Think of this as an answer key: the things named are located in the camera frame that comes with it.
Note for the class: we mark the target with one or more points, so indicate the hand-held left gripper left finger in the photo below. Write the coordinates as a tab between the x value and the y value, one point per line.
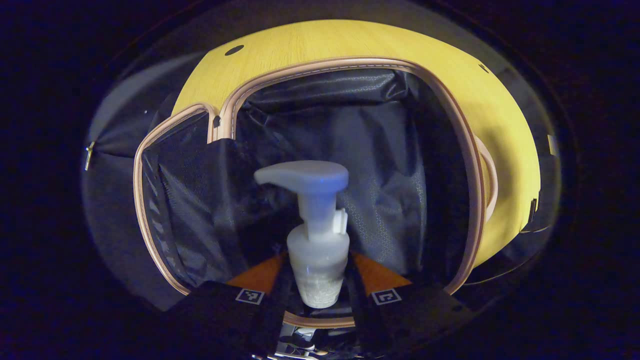
225	320

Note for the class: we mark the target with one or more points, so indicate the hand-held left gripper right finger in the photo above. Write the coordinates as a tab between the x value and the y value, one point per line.
400	320

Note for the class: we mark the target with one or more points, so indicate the white pump bottle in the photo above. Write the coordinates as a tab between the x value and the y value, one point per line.
317	250

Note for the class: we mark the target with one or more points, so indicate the pink suitcase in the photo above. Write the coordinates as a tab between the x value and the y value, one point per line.
390	150

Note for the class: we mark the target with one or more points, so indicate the black backdrop cloth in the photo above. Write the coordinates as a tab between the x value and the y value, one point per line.
107	170

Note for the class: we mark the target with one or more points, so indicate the metal clip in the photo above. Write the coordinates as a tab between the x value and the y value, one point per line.
89	156

